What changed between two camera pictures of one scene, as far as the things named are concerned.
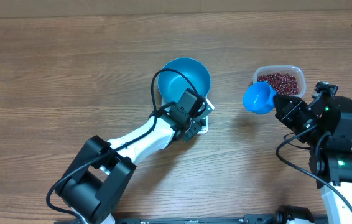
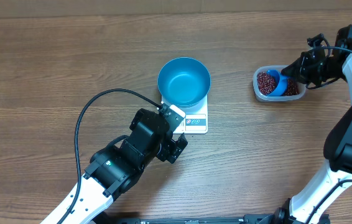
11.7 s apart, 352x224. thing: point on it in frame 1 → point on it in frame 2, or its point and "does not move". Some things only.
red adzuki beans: [281, 83] does not move
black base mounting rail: [249, 219] does not move
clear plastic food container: [285, 79] does not move
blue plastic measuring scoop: [259, 98] → [281, 84]
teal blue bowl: [172, 85] does not move
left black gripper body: [193, 128] → [169, 150]
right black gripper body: [295, 119] → [314, 70]
